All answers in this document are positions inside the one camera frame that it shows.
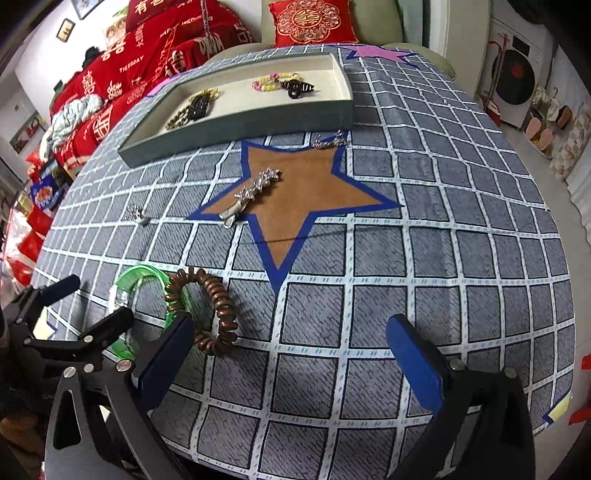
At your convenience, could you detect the silver rhinestone hair clip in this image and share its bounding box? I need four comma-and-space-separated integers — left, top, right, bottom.
311, 130, 348, 149

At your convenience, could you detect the brown star sticker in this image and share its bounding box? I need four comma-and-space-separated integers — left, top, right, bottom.
187, 140, 403, 294

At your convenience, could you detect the colourful beaded bracelet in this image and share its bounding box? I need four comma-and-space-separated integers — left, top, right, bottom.
252, 71, 301, 93

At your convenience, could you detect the blue gift bag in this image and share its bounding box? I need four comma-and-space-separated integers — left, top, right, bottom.
30, 180, 65, 213

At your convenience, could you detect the frosted glass door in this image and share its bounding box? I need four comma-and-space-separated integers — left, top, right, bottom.
399, 0, 432, 47

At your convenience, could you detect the brown spiral hair tie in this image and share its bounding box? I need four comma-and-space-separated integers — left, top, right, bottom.
165, 267, 240, 357

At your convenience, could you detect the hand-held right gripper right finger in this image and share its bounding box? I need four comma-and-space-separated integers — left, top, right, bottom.
385, 314, 536, 480

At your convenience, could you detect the green leather armchair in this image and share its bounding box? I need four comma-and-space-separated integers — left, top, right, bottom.
203, 0, 455, 79

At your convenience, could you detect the thin black cord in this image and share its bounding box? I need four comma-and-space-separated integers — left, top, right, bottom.
252, 217, 404, 245

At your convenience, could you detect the brown beaded bracelet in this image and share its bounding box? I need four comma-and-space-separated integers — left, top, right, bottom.
165, 108, 195, 130

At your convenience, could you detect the red embroidered cushion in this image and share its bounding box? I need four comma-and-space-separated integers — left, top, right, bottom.
268, 0, 358, 47

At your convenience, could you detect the cartoon print pillow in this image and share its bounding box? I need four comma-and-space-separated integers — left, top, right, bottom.
104, 18, 127, 49

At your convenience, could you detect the slipper rack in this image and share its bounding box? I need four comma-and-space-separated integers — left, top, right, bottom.
524, 85, 587, 160

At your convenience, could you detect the red printed sofa blanket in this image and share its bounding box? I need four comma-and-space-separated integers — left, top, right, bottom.
48, 0, 259, 171

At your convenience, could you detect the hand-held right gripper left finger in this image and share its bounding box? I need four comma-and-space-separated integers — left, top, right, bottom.
44, 310, 195, 480

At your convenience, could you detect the black lace ornament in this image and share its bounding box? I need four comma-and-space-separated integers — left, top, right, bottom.
187, 95, 213, 121

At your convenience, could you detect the green translucent bangle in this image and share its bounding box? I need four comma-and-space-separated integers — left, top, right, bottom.
111, 264, 192, 363

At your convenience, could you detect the crumpled white grey clothing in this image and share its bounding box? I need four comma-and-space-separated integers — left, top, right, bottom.
39, 93, 102, 158

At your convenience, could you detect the white washing machine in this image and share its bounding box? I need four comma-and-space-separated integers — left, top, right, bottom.
480, 18, 548, 130

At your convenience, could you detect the black hair claw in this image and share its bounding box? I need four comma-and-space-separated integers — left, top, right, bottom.
283, 79, 318, 100

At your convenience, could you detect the white curtain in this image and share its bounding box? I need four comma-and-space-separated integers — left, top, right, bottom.
551, 44, 591, 220

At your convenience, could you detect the purple star sticker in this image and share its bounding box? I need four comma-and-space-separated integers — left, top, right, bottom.
339, 43, 423, 70

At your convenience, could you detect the red gift bag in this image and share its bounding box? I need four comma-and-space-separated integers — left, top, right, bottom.
0, 208, 51, 296

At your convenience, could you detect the red printed pillow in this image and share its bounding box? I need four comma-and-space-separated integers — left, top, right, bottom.
127, 0, 185, 28

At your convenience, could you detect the landscape wall picture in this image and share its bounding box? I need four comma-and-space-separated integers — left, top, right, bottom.
9, 111, 42, 153

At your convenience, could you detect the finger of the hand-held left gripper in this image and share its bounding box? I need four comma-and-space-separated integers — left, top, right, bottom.
9, 275, 80, 324
23, 307, 134, 372

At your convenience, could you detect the grey-green shallow tray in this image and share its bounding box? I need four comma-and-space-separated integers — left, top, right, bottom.
117, 52, 355, 168

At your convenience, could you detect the black framed wedding photo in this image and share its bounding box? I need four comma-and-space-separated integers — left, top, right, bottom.
71, 0, 105, 19

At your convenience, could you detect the pink star sticker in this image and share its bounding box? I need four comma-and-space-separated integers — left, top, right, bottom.
148, 69, 192, 97

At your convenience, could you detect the patterned board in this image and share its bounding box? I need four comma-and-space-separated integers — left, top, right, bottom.
549, 111, 591, 181

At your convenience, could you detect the blue-grey checked tablecloth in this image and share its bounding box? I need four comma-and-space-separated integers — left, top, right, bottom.
30, 41, 575, 480

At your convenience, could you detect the red broom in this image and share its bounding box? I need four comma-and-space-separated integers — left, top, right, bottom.
480, 39, 506, 121

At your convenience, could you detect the silver star hair clip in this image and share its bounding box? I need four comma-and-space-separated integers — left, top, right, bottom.
222, 168, 281, 229

